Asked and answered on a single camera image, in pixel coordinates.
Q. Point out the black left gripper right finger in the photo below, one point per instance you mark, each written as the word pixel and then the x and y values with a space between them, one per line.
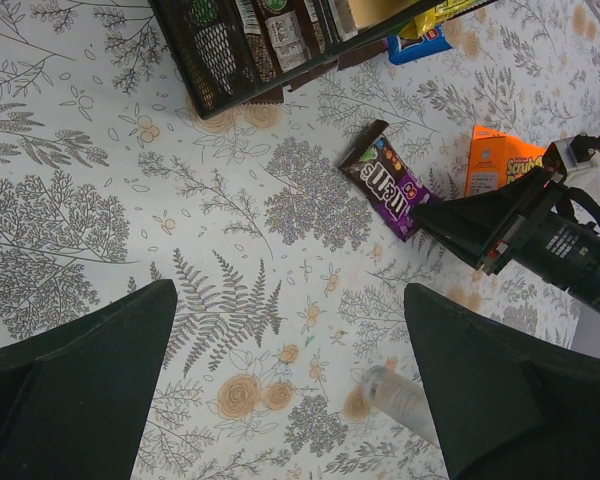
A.
pixel 505 404

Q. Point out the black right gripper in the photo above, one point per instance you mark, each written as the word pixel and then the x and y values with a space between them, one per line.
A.
pixel 538 221

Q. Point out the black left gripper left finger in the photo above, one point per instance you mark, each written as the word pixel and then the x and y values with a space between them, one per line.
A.
pixel 74 400

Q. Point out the dark purple M&M's bag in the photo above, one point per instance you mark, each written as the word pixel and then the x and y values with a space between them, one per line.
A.
pixel 390 186

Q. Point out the blue M&M's candy bag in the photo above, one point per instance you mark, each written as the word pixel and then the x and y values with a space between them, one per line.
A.
pixel 402 50

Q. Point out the brown chocolate bar wrapper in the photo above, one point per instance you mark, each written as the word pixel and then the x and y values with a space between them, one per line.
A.
pixel 293 30

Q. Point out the brown purple chocolate bar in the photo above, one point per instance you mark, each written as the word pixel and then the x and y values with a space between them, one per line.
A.
pixel 258 70

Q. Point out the orange Scrub Daddy box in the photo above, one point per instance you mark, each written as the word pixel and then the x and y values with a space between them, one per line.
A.
pixel 497 159

